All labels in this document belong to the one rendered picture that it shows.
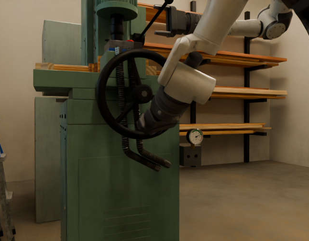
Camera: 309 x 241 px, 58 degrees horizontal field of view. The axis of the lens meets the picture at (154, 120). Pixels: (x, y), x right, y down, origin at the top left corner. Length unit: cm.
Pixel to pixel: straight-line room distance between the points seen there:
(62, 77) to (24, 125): 252
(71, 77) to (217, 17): 60
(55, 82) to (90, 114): 16
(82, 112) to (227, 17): 63
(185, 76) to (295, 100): 419
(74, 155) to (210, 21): 67
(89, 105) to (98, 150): 17
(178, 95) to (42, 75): 54
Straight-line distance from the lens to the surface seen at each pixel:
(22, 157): 355
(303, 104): 466
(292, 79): 482
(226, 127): 386
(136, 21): 150
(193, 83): 61
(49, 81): 103
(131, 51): 89
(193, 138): 110
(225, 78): 451
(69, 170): 104
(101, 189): 107
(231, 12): 60
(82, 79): 104
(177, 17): 117
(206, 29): 60
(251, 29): 130
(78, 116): 103
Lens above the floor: 74
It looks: 1 degrees down
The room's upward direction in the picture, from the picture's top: straight up
